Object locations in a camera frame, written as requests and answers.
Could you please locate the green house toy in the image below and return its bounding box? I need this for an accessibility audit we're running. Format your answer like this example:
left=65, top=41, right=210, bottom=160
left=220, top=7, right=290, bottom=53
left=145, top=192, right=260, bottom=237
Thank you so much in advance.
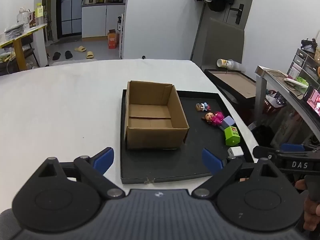
left=224, top=126, right=241, bottom=146

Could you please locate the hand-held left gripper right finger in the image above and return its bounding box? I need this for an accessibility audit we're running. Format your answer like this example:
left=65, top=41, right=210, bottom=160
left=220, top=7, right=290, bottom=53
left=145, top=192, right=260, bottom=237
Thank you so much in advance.
left=191, top=147, right=282, bottom=200

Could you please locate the grey desk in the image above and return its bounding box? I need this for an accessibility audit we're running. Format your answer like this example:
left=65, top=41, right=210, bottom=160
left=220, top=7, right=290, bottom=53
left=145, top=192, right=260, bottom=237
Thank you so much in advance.
left=255, top=65, right=320, bottom=130

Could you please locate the lavender cube toy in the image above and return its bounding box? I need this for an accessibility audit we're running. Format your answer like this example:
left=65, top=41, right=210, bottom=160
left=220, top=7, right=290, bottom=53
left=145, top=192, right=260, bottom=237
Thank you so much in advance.
left=222, top=116, right=236, bottom=131

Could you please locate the white cabinet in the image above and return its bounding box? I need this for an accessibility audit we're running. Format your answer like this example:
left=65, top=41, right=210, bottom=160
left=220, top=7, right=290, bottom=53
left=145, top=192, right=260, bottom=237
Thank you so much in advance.
left=81, top=4, right=125, bottom=39

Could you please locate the clear bottle yellow label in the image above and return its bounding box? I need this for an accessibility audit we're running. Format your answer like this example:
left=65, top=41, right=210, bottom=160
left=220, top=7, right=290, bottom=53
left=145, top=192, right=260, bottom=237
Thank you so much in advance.
left=35, top=3, right=44, bottom=26

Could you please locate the black door handle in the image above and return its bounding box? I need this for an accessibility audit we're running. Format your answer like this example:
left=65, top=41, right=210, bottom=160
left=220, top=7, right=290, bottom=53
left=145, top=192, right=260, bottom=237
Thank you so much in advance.
left=235, top=4, right=245, bottom=25

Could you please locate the dark object on organizer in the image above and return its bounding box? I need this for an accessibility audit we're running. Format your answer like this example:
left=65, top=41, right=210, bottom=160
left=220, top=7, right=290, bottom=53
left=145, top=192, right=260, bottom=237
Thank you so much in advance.
left=301, top=38, right=319, bottom=52

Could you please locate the dark framed glass door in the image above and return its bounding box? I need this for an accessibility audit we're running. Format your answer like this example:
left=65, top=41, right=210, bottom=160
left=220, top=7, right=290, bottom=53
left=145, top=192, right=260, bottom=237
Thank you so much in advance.
left=56, top=0, right=83, bottom=36

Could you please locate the glass jar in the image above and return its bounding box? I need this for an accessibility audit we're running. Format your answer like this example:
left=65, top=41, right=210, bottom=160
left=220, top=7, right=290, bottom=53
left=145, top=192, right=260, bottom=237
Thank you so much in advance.
left=17, top=7, right=29, bottom=25

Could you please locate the black framed brown board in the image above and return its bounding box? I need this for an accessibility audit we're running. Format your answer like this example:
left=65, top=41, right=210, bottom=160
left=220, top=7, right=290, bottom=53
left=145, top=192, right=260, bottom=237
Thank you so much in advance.
left=204, top=69, right=257, bottom=105

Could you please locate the yellow table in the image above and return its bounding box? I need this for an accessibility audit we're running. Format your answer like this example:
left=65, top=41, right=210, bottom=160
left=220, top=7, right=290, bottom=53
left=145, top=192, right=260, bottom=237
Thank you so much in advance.
left=0, top=24, right=48, bottom=72

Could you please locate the brown cardboard box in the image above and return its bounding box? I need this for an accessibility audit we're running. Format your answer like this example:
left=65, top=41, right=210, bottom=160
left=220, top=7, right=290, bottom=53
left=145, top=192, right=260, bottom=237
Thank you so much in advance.
left=124, top=80, right=190, bottom=151

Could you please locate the red basket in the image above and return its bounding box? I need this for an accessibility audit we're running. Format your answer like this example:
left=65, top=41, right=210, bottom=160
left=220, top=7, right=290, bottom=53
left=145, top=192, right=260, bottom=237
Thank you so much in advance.
left=264, top=90, right=288, bottom=114

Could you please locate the black tray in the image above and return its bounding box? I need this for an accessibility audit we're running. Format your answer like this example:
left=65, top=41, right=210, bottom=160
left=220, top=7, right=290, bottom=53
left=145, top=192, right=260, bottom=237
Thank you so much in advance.
left=120, top=89, right=253, bottom=184

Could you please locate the white cube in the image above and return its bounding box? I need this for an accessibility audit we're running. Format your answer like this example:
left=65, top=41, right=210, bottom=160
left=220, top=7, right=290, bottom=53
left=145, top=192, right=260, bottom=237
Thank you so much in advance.
left=227, top=146, right=244, bottom=158

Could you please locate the small blue brown figurine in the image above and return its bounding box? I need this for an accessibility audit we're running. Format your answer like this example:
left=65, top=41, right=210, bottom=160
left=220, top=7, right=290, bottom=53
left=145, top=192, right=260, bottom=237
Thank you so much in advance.
left=195, top=102, right=211, bottom=112

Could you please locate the pink doll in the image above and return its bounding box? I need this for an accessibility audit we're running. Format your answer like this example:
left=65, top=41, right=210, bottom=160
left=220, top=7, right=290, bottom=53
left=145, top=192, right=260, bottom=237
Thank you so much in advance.
left=201, top=111, right=225, bottom=126

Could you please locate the white green packet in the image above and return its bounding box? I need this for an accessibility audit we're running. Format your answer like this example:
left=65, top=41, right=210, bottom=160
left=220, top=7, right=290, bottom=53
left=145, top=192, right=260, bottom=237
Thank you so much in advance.
left=284, top=77, right=309, bottom=89

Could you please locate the grey drawer organizer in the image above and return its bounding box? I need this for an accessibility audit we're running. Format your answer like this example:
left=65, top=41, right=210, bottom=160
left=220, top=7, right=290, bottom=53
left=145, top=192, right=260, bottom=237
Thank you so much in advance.
left=287, top=47, right=320, bottom=90

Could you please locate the orange carton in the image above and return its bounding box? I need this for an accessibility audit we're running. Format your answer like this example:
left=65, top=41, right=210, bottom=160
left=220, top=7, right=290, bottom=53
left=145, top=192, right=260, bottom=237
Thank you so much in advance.
left=107, top=29, right=119, bottom=50

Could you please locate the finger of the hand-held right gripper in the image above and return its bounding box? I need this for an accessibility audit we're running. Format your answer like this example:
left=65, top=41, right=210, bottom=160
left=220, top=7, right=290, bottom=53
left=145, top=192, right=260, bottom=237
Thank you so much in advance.
left=280, top=143, right=316, bottom=153
left=252, top=145, right=282, bottom=159

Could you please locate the person's right hand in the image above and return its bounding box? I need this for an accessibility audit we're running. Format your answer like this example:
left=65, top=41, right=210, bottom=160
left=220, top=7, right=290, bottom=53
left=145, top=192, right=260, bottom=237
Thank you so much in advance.
left=295, top=178, right=320, bottom=232

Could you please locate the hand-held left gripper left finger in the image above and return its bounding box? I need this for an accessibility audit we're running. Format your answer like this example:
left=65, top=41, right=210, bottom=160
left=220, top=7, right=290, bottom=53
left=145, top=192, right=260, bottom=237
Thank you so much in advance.
left=35, top=147, right=126, bottom=201

